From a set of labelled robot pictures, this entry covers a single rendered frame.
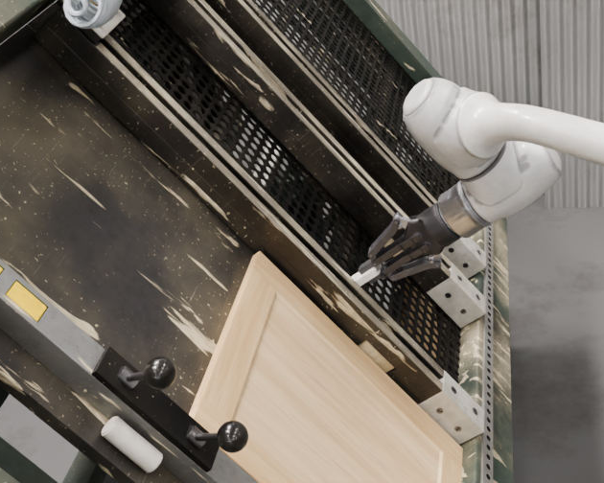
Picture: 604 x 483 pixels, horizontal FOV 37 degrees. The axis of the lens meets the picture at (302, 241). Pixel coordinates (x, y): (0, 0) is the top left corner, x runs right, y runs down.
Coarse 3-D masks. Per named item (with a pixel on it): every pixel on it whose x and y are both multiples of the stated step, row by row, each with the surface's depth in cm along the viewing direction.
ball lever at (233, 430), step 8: (224, 424) 109; (232, 424) 108; (240, 424) 109; (192, 432) 117; (200, 432) 118; (224, 432) 108; (232, 432) 108; (240, 432) 108; (192, 440) 117; (200, 440) 116; (208, 440) 114; (216, 440) 112; (224, 440) 108; (232, 440) 107; (240, 440) 108; (224, 448) 108; (232, 448) 108; (240, 448) 108
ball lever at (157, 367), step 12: (156, 360) 105; (168, 360) 105; (120, 372) 113; (132, 372) 114; (144, 372) 105; (156, 372) 104; (168, 372) 104; (132, 384) 114; (156, 384) 104; (168, 384) 105
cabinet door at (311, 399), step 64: (256, 256) 159; (256, 320) 148; (320, 320) 162; (256, 384) 139; (320, 384) 152; (384, 384) 167; (256, 448) 131; (320, 448) 143; (384, 448) 156; (448, 448) 172
